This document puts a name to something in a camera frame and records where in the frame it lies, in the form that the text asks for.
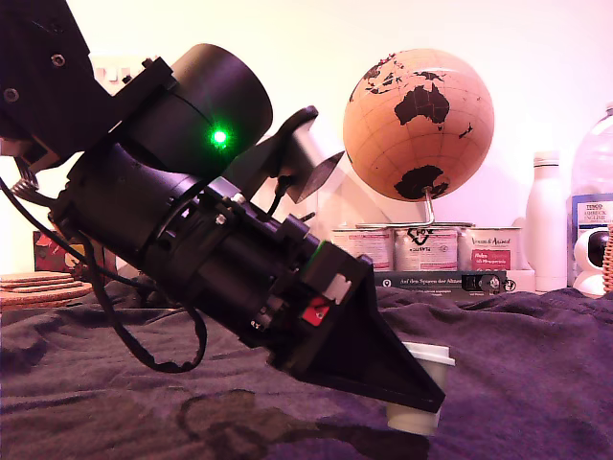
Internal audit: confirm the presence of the long black looping cable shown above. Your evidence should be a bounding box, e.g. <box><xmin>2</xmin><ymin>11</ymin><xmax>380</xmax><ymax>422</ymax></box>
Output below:
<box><xmin>0</xmin><ymin>176</ymin><xmax>210</xmax><ymax>375</ymax></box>

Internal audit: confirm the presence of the small white round camera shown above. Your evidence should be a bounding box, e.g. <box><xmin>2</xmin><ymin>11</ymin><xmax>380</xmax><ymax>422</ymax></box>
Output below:
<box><xmin>571</xmin><ymin>227</ymin><xmax>611</xmax><ymax>297</ymax></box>

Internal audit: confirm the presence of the cork globe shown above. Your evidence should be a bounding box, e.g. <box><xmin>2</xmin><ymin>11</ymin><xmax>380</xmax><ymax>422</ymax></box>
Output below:
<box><xmin>342</xmin><ymin>47</ymin><xmax>495</xmax><ymax>202</ymax></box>

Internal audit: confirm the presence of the short black flat cable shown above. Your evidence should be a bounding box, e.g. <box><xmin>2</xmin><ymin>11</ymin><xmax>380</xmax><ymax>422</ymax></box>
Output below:
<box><xmin>11</xmin><ymin>160</ymin><xmax>43</xmax><ymax>196</ymax></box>

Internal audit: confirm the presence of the metal globe stand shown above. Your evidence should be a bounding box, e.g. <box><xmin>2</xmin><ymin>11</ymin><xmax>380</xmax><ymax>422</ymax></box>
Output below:
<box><xmin>345</xmin><ymin>187</ymin><xmax>476</xmax><ymax>230</ymax></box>

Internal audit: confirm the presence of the square cork coaster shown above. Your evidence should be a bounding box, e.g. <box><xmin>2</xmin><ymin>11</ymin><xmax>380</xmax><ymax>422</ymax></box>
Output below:
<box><xmin>0</xmin><ymin>278</ymin><xmax>76</xmax><ymax>288</ymax></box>
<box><xmin>0</xmin><ymin>271</ymin><xmax>73</xmax><ymax>282</ymax></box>
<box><xmin>0</xmin><ymin>283</ymin><xmax>82</xmax><ymax>292</ymax></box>

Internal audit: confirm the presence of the white light switch plate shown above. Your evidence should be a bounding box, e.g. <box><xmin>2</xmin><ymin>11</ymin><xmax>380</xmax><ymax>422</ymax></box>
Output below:
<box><xmin>89</xmin><ymin>54</ymin><xmax>148</xmax><ymax>97</ymax></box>

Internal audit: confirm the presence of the dark grey cloth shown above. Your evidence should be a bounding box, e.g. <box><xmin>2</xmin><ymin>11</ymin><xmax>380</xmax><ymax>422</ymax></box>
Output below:
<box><xmin>0</xmin><ymin>277</ymin><xmax>613</xmax><ymax>460</ymax></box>

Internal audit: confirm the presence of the floral dark tissue box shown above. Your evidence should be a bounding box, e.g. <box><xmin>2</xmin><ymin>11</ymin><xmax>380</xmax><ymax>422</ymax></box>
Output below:
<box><xmin>32</xmin><ymin>229</ymin><xmax>119</xmax><ymax>288</ymax></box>

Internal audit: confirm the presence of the large clear water bottle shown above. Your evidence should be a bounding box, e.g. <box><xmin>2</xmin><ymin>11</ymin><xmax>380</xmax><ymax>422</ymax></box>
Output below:
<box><xmin>568</xmin><ymin>100</ymin><xmax>613</xmax><ymax>288</ymax></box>

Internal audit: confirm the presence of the white tin black arrow symbol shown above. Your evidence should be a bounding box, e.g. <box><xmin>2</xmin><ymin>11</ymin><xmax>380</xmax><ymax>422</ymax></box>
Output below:
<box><xmin>394</xmin><ymin>226</ymin><xmax>459</xmax><ymax>273</ymax></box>

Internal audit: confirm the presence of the white metal bottle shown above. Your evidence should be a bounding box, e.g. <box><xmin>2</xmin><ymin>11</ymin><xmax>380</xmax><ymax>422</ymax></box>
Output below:
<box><xmin>524</xmin><ymin>149</ymin><xmax>569</xmax><ymax>293</ymax></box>

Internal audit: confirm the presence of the round cork trivet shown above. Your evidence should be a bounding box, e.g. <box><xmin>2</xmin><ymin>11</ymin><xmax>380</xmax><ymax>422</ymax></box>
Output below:
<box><xmin>0</xmin><ymin>286</ymin><xmax>95</xmax><ymax>303</ymax></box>
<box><xmin>0</xmin><ymin>297</ymin><xmax>91</xmax><ymax>311</ymax></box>

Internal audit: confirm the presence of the wicker basket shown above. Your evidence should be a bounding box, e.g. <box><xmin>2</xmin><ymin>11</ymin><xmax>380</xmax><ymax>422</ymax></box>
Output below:
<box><xmin>601</xmin><ymin>222</ymin><xmax>613</xmax><ymax>294</ymax></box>

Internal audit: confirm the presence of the white tin pink text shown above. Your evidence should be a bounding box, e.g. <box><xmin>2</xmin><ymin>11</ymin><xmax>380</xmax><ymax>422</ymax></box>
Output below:
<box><xmin>330</xmin><ymin>227</ymin><xmax>396</xmax><ymax>273</ymax></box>

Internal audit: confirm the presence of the white tin red label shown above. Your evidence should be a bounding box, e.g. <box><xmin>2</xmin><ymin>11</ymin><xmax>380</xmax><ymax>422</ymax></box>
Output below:
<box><xmin>457</xmin><ymin>226</ymin><xmax>524</xmax><ymax>272</ymax></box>

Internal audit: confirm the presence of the white coffee capsule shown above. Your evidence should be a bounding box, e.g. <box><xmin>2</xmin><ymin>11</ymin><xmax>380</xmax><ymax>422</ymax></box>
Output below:
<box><xmin>385</xmin><ymin>340</ymin><xmax>456</xmax><ymax>436</ymax></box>

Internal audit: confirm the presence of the black printed flat box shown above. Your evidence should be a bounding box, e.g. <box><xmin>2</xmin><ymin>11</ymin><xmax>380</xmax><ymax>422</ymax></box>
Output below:
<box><xmin>373</xmin><ymin>270</ymin><xmax>508</xmax><ymax>302</ymax></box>

